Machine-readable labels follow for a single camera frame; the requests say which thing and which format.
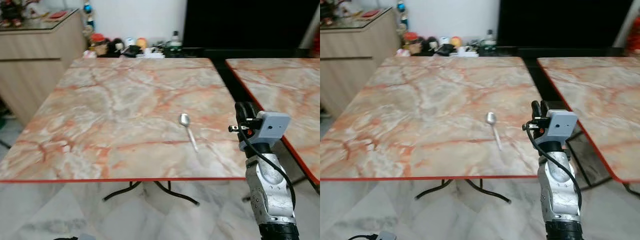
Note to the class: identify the light wooden cabinet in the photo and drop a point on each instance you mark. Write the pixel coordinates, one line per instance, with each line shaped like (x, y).
(35, 65)
(355, 60)

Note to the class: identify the yellow round toy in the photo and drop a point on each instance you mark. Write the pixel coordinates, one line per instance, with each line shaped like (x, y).
(455, 41)
(141, 43)

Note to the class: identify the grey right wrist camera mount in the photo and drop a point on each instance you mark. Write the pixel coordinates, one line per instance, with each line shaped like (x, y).
(562, 125)
(273, 127)

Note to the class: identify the blue hanging ornament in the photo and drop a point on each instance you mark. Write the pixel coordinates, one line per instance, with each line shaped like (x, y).
(88, 9)
(401, 7)

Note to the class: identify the red flat tray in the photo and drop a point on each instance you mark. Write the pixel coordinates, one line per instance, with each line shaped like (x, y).
(370, 13)
(57, 14)

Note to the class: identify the red capped toy figure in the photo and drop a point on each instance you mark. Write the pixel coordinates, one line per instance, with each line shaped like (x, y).
(411, 44)
(98, 45)

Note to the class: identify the black television screen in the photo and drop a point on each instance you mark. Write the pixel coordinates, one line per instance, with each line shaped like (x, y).
(250, 22)
(560, 22)

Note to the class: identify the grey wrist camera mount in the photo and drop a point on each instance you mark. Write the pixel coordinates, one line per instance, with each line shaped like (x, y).
(273, 127)
(562, 125)
(386, 236)

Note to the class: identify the dark flower decoration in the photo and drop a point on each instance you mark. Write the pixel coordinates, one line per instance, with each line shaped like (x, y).
(11, 12)
(329, 11)

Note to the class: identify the red object beside television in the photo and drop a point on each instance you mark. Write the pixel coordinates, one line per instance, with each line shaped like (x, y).
(633, 42)
(316, 44)

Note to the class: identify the silver metal spoon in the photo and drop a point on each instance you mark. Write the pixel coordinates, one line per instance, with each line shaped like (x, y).
(491, 119)
(186, 121)

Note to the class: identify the black plush toy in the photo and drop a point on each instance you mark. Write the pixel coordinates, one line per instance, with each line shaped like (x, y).
(116, 46)
(430, 45)

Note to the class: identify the dark green bottle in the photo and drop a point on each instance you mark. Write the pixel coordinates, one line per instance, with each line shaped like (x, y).
(488, 45)
(174, 46)

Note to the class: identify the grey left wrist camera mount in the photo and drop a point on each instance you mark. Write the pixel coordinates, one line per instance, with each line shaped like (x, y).
(386, 236)

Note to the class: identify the marble table with red edge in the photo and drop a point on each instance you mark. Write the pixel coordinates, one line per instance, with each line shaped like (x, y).
(115, 115)
(285, 85)
(425, 112)
(600, 95)

